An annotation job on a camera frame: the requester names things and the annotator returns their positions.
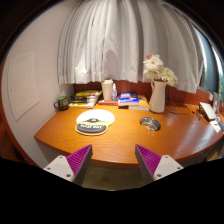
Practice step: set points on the white device on desk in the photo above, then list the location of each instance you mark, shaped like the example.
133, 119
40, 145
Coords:
208, 110

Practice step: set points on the stack of dark books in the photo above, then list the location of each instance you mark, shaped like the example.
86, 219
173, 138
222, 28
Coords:
85, 99

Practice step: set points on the white tumbler cup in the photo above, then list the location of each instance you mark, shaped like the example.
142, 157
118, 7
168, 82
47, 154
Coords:
107, 89

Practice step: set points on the blue book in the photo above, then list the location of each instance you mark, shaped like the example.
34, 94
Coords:
128, 99

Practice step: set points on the white yellow mouse pad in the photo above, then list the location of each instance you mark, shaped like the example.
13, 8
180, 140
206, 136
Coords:
94, 122

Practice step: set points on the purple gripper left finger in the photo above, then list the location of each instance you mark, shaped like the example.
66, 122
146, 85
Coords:
72, 167

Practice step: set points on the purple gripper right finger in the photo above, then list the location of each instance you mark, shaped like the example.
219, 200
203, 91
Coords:
153, 166

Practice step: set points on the red flat book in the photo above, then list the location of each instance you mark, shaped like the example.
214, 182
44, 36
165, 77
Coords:
108, 102

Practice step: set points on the white wall panel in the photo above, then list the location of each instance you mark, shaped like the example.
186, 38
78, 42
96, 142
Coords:
22, 88

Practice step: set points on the white curtain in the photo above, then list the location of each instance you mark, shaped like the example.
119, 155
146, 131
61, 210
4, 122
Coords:
104, 39

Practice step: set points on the white ceramic vase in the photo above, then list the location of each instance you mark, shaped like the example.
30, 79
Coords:
157, 100

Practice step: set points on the yellow white book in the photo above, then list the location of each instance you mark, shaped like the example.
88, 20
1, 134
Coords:
143, 104

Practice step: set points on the dark green mug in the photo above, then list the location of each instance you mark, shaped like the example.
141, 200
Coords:
62, 103

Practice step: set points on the white flower bouquet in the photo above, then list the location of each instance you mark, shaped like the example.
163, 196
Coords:
154, 70

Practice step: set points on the small clear spray bottle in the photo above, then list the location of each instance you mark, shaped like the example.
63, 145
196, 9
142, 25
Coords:
114, 92

